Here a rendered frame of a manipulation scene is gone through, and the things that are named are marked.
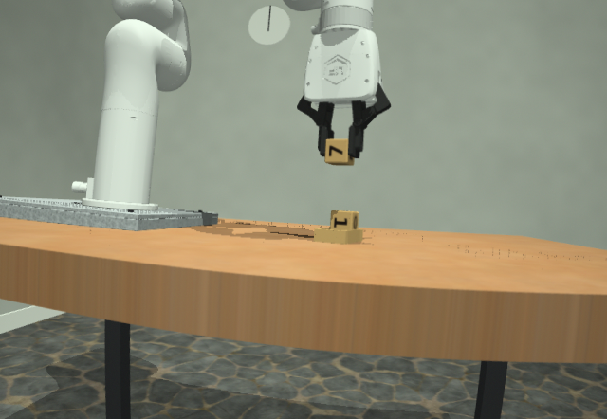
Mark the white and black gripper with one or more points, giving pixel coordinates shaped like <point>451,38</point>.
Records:
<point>343,70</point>

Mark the tan wooden calendar tray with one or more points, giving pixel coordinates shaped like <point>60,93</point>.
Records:
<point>327,235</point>

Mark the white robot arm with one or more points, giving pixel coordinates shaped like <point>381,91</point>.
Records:
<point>136,51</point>

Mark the tan wooden number cube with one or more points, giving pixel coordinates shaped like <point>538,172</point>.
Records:
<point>344,220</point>
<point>336,152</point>

